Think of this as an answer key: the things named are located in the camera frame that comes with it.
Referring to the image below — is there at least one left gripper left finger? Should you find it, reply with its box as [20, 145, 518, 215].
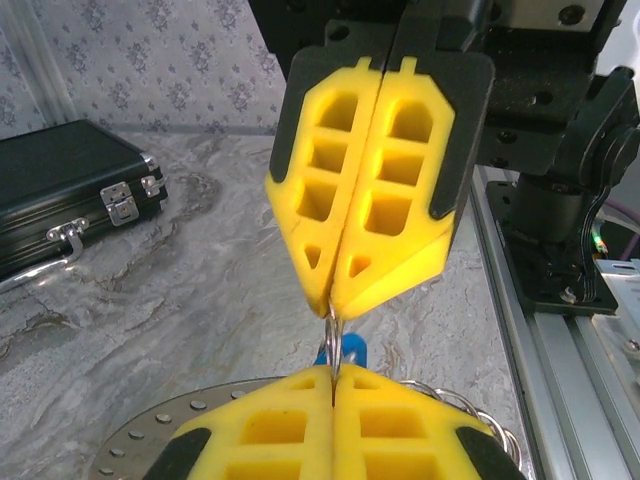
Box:
[148, 363, 336, 480]

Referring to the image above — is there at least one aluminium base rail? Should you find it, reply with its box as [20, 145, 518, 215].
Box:
[469, 164, 640, 480]

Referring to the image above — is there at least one black hard case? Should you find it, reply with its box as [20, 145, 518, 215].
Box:
[0, 118, 169, 296]

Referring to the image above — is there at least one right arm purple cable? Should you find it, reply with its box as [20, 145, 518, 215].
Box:
[607, 199, 640, 261]

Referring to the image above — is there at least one blue key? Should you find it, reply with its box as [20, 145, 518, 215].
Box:
[313, 331, 370, 372]

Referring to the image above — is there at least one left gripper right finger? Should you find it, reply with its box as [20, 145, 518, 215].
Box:
[332, 362, 522, 480]

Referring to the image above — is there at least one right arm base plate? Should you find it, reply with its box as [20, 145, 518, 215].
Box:
[519, 239, 621, 317]

